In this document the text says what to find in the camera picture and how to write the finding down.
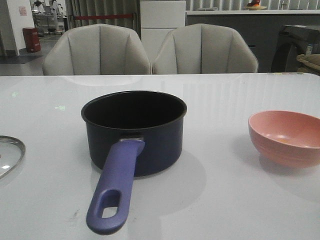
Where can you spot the pink bowl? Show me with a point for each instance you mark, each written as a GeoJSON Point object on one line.
{"type": "Point", "coordinates": [303, 131]}

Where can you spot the glass lid with blue knob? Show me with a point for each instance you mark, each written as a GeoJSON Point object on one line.
{"type": "Point", "coordinates": [12, 151]}

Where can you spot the dark blue saucepan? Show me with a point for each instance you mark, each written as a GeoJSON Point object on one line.
{"type": "Point", "coordinates": [130, 134]}

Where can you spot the right grey chair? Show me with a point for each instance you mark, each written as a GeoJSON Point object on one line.
{"type": "Point", "coordinates": [204, 49]}

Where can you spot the grey chair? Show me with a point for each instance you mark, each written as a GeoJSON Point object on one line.
{"type": "Point", "coordinates": [98, 49]}
{"type": "Point", "coordinates": [204, 49]}

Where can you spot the left grey chair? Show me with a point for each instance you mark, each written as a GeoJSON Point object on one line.
{"type": "Point", "coordinates": [98, 49]}

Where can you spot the white cabinet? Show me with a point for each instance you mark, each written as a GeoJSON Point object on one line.
{"type": "Point", "coordinates": [157, 18]}

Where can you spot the red barrier tape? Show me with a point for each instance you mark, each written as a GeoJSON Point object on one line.
{"type": "Point", "coordinates": [105, 17]}

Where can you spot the grey sideboard counter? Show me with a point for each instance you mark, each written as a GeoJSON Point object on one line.
{"type": "Point", "coordinates": [259, 28]}

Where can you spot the fruit plate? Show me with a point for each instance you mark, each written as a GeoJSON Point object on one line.
{"type": "Point", "coordinates": [254, 5]}

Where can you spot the red bin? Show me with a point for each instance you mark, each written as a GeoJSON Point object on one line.
{"type": "Point", "coordinates": [31, 39]}

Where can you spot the beige cushion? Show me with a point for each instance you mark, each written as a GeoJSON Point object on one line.
{"type": "Point", "coordinates": [309, 63]}

